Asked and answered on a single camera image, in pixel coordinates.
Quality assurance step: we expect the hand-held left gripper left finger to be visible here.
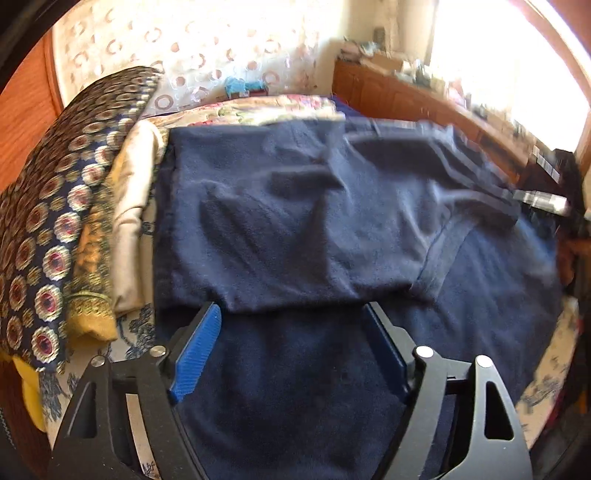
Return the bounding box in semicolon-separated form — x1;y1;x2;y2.
48;301;223;480

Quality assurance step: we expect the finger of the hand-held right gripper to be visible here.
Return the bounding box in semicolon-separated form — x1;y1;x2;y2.
530;145;561;181
510;188;571;216

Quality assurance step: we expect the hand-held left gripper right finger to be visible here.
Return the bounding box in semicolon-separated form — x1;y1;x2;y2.
362;302;532;480

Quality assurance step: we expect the navy printed t-shirt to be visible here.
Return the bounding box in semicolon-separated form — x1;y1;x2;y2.
152;117;522;315

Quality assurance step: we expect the blue floral white sheet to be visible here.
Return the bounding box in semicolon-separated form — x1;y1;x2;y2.
37;295;583;480

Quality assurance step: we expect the navy blue t-shirt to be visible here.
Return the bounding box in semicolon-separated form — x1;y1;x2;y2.
152;95;571;480

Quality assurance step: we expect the bright window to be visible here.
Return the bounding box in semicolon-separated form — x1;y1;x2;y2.
429;0;591;153

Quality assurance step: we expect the golden patterned cloth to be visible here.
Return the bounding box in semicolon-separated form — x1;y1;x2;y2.
67;185;122;342

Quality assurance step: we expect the low wooden cabinet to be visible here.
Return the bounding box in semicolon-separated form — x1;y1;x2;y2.
332;60;573;195

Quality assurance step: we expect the cream cloth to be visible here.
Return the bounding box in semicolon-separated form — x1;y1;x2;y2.
108;120;169;315

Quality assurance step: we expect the yellow cloth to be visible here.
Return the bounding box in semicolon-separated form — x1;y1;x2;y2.
9;355;51;432

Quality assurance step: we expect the cardboard box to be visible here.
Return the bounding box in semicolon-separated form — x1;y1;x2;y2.
365;53;402;75

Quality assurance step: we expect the circle-patterned navy quilt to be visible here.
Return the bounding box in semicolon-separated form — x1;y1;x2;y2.
0;67;162;372

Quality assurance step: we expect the stack of papers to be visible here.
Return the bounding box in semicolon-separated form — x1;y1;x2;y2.
339;39;375;61

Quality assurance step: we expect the floral quilt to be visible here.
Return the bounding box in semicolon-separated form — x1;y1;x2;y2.
148;95;347;127

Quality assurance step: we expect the blue toy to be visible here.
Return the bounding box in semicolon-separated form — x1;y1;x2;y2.
225;76;269;97

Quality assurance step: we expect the brown slatted wooden wardrobe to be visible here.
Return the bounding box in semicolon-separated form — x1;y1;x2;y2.
0;32;65;195

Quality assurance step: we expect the circle-patterned sheer curtain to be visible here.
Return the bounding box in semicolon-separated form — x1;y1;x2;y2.
51;0;402;112

